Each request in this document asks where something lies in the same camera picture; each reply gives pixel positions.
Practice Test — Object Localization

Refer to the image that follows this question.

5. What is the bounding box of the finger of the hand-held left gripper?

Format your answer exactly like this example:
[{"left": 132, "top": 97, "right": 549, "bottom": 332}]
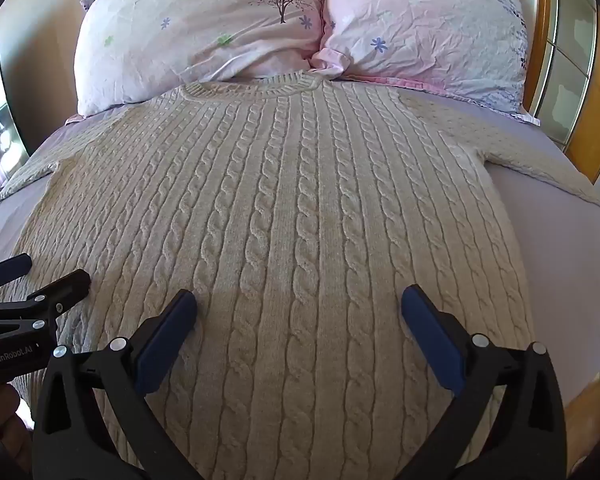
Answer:
[
  {"left": 0, "top": 253, "right": 34, "bottom": 294},
  {"left": 0, "top": 269, "right": 92, "bottom": 335}
]

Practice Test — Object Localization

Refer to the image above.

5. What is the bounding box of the pink flower print pillow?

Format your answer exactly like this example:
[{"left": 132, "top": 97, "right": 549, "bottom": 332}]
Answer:
[{"left": 312, "top": 0, "right": 542, "bottom": 126}]

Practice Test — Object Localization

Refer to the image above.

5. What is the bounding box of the beige cable-knit sweater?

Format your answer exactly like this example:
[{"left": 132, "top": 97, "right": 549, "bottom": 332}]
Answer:
[{"left": 0, "top": 71, "right": 600, "bottom": 480}]

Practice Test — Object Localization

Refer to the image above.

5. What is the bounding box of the person's left hand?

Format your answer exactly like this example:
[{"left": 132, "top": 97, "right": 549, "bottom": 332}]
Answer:
[{"left": 0, "top": 381, "right": 35, "bottom": 480}]

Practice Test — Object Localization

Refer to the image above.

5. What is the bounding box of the tree print pillow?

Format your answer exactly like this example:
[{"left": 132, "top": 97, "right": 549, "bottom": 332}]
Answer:
[{"left": 74, "top": 0, "right": 329, "bottom": 117}]

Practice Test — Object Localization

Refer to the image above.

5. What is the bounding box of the wooden mirrored wardrobe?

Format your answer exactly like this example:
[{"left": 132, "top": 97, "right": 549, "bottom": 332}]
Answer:
[{"left": 522, "top": 0, "right": 600, "bottom": 184}]

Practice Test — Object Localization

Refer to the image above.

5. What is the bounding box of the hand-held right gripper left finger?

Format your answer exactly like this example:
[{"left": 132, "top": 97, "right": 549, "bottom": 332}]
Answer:
[{"left": 32, "top": 289, "right": 206, "bottom": 480}]

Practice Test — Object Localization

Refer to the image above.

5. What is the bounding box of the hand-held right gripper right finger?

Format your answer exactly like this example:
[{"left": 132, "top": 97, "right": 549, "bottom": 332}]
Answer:
[{"left": 400, "top": 284, "right": 569, "bottom": 480}]

